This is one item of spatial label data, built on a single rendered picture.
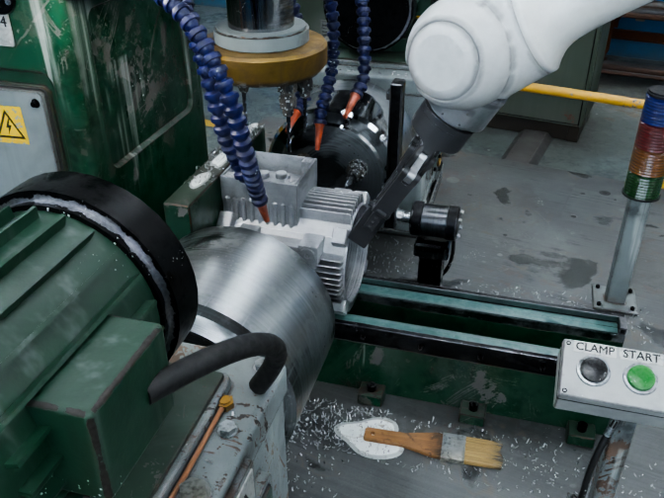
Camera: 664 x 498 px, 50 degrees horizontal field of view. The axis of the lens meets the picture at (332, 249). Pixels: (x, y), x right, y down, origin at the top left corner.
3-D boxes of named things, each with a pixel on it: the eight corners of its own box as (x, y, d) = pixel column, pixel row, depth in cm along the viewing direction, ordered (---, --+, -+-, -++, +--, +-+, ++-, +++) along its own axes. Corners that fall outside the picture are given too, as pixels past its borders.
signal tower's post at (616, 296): (592, 309, 135) (642, 96, 113) (591, 286, 141) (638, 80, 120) (637, 316, 133) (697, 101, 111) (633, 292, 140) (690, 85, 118)
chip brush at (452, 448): (361, 448, 105) (361, 444, 105) (367, 423, 110) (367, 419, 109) (502, 471, 102) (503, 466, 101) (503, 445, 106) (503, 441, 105)
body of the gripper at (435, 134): (432, 85, 93) (394, 139, 98) (421, 107, 86) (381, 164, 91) (479, 118, 93) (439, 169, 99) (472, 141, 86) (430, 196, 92)
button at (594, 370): (577, 383, 81) (579, 377, 79) (578, 359, 82) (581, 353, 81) (605, 388, 80) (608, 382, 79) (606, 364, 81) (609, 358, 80)
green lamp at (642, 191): (623, 200, 123) (629, 176, 121) (622, 185, 128) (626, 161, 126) (660, 204, 122) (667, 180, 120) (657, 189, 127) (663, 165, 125)
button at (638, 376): (623, 391, 80) (626, 386, 78) (624, 367, 81) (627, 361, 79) (652, 396, 79) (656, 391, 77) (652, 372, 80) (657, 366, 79)
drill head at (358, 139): (254, 246, 132) (245, 119, 119) (317, 158, 166) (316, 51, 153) (386, 266, 126) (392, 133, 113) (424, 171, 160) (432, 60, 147)
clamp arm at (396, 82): (379, 227, 122) (385, 83, 109) (383, 219, 124) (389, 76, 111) (399, 230, 121) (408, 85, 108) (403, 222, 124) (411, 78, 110)
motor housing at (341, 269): (219, 315, 113) (208, 210, 103) (262, 255, 129) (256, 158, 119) (340, 338, 108) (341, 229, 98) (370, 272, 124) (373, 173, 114)
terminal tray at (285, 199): (222, 218, 109) (218, 176, 105) (248, 189, 117) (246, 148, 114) (296, 230, 106) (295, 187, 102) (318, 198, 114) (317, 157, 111)
